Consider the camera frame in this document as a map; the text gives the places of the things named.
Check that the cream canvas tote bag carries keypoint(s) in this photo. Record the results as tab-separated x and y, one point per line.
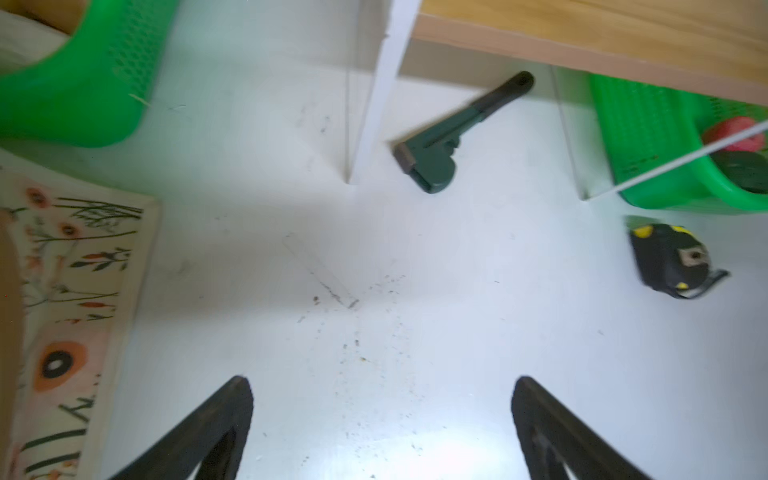
81	251

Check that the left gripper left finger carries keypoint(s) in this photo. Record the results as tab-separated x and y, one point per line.
207	444

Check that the red apple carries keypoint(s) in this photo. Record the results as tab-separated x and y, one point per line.
733	126

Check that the green basket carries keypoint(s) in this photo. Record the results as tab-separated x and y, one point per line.
94	90
645	126

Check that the right green basket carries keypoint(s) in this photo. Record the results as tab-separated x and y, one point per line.
645	126

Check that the dark green avocado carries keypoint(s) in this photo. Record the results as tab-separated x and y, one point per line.
747	170

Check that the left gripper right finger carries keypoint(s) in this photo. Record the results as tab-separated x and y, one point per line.
556	443

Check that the left green basket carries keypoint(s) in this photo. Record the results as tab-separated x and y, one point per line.
94	90

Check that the white wooden two-tier shelf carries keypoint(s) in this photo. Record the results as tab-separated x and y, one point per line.
716	48

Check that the black yellow tape measure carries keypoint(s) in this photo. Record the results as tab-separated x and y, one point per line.
671	260

